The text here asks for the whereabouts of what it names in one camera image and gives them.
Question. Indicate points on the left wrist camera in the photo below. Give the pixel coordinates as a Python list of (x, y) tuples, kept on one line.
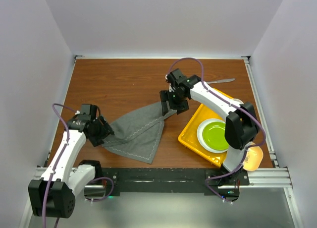
[(90, 111)]

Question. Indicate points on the orange square plate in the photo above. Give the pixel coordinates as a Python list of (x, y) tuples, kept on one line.
[(253, 159)]

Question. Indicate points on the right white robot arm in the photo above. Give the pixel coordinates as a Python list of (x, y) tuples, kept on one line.
[(241, 124)]

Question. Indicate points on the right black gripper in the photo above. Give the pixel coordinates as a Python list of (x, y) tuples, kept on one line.
[(166, 95)]

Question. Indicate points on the silver table knife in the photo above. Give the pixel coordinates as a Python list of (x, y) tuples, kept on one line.
[(221, 81)]

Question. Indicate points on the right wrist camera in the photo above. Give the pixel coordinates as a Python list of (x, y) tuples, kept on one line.
[(175, 77)]

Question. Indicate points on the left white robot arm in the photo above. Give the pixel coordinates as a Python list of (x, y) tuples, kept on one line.
[(54, 193)]

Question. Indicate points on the white plate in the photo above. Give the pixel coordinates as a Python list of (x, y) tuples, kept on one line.
[(200, 135)]

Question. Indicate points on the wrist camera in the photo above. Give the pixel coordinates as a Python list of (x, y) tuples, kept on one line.
[(175, 77), (90, 111)]

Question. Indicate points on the green plate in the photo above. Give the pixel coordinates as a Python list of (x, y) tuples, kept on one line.
[(214, 136)]

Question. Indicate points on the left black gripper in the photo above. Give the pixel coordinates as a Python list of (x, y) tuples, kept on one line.
[(105, 129)]

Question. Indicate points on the grey cloth napkin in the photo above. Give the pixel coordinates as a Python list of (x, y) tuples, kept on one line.
[(137, 134)]

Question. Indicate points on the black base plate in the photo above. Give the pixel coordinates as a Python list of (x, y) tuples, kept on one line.
[(159, 180)]

